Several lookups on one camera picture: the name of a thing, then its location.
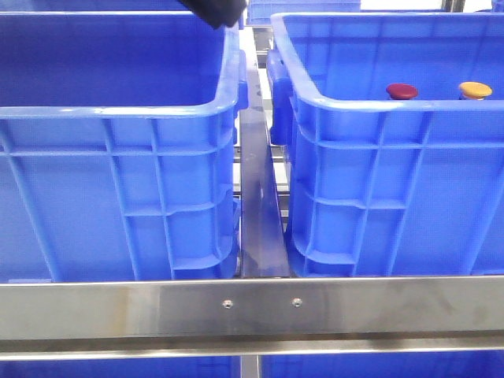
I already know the blue crate back row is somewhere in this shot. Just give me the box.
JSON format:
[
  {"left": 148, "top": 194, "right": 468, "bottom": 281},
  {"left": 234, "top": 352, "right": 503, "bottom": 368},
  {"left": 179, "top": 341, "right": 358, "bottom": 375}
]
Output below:
[{"left": 246, "top": 0, "right": 361, "bottom": 25}]

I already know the blue crate lower right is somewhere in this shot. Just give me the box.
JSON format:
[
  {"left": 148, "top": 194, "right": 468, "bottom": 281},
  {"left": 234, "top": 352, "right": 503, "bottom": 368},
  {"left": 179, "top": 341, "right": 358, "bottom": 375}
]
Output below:
[{"left": 261, "top": 350, "right": 503, "bottom": 377}]

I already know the yellow mushroom push button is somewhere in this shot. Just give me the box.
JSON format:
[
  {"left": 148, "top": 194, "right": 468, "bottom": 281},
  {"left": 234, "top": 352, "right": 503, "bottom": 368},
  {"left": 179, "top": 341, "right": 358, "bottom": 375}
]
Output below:
[{"left": 458, "top": 81, "right": 493, "bottom": 101}]

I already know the steel shelf front rail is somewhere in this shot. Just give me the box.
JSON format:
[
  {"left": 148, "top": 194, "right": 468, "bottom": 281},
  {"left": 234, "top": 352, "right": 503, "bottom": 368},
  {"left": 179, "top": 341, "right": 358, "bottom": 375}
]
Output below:
[{"left": 1, "top": 276, "right": 503, "bottom": 360}]

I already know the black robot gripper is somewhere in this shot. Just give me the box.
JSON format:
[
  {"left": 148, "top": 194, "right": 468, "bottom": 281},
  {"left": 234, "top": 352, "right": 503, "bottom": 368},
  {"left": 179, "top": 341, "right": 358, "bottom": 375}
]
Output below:
[{"left": 180, "top": 0, "right": 247, "bottom": 29}]

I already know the blue crate lower left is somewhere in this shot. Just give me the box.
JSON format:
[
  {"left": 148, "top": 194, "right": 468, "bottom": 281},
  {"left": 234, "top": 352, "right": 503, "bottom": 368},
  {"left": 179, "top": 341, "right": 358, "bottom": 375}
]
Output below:
[{"left": 1, "top": 357, "right": 240, "bottom": 377}]

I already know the steel shelf divider bar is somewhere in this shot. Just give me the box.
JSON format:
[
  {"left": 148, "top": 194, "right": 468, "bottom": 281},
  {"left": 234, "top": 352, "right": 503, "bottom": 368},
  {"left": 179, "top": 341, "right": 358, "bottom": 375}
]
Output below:
[{"left": 239, "top": 63, "right": 291, "bottom": 278}]

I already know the blue plastic crate left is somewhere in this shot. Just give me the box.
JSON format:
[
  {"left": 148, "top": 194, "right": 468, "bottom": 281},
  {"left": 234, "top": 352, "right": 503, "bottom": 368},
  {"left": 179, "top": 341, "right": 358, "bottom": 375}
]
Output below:
[{"left": 1, "top": 12, "right": 248, "bottom": 284}]

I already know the blue plastic crate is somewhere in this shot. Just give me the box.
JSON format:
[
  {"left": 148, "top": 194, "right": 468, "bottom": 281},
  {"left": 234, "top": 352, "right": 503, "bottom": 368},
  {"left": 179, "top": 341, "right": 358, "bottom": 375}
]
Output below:
[
  {"left": 1, "top": 12, "right": 248, "bottom": 284},
  {"left": 268, "top": 13, "right": 503, "bottom": 277}
]

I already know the red mushroom push button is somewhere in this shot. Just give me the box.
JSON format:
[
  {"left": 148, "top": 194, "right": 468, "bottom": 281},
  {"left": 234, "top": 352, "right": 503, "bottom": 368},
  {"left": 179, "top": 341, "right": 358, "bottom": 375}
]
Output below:
[{"left": 386, "top": 83, "right": 418, "bottom": 101}]

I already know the blue plastic crate right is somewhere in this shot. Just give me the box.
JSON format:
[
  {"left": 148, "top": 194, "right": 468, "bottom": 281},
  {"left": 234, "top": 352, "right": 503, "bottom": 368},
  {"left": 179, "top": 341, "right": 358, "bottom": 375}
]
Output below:
[{"left": 268, "top": 13, "right": 503, "bottom": 277}]

